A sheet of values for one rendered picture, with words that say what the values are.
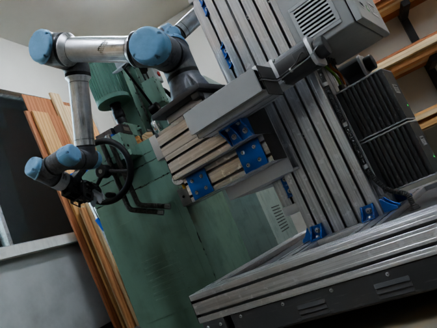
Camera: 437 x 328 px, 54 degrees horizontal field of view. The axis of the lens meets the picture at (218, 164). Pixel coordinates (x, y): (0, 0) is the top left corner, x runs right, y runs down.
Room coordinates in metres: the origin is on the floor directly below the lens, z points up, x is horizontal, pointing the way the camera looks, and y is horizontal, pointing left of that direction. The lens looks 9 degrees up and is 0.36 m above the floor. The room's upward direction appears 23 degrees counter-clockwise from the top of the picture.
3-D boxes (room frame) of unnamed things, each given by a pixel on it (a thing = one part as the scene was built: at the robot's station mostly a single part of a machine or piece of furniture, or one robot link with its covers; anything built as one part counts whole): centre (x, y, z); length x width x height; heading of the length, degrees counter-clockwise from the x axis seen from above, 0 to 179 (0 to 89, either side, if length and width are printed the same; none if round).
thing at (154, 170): (2.26, 0.34, 0.76); 0.57 x 0.45 x 0.09; 164
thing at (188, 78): (1.43, -0.01, 0.87); 0.15 x 0.15 x 0.10
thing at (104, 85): (2.14, 0.37, 1.35); 0.18 x 0.18 x 0.31
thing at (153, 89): (2.30, 0.16, 1.22); 0.09 x 0.08 x 0.15; 164
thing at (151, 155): (2.08, 0.39, 0.82); 0.40 x 0.21 x 0.04; 74
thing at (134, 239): (2.26, 0.34, 0.35); 0.58 x 0.45 x 0.71; 164
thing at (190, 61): (1.43, -0.01, 0.98); 0.13 x 0.12 x 0.14; 160
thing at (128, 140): (1.95, 0.40, 0.91); 0.15 x 0.14 x 0.09; 74
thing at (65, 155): (1.49, 0.49, 0.82); 0.11 x 0.11 x 0.08; 70
